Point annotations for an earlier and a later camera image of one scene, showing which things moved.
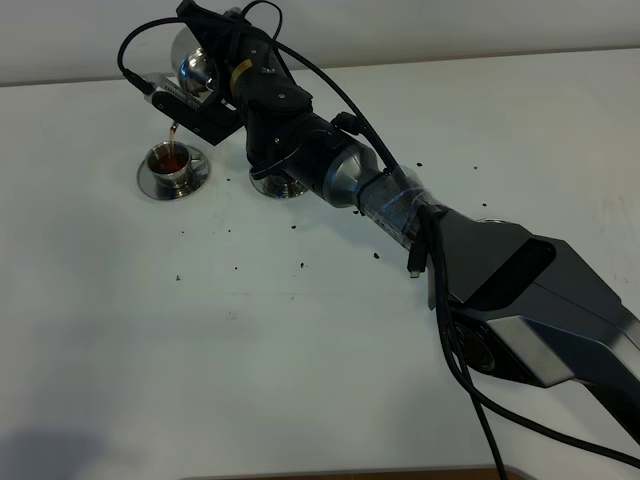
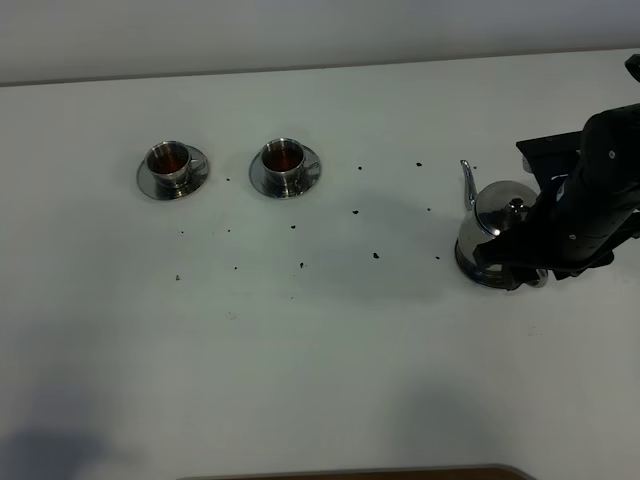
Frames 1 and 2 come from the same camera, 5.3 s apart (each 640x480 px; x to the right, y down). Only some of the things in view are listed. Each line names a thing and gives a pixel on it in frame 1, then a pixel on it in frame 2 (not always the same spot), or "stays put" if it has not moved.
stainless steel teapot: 194,66 -> 492,207
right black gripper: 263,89 -> 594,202
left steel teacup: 172,163 stays put
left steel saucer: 154,190 stays put
